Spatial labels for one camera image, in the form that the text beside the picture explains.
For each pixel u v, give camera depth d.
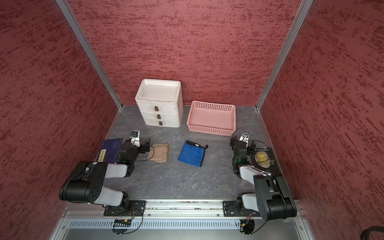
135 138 0.79
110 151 0.95
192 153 0.93
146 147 0.85
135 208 0.74
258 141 0.74
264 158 0.90
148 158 0.88
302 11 0.72
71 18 0.74
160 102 0.90
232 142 0.85
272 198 0.42
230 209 0.73
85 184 0.50
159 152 0.92
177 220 0.71
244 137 0.74
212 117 1.11
